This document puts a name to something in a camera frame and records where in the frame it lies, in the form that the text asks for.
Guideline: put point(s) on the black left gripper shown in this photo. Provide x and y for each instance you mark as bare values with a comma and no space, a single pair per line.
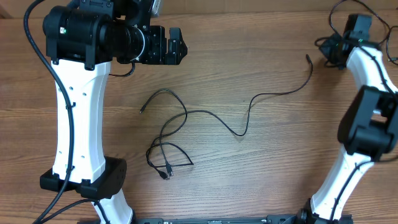
157,55

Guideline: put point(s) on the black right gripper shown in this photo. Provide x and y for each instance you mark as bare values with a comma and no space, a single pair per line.
324,49

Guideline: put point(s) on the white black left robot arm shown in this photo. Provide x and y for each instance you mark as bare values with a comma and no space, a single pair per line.
82,39

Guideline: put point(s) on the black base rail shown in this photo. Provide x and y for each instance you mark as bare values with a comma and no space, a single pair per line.
270,219

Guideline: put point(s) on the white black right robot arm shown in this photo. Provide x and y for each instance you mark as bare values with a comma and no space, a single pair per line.
367,131

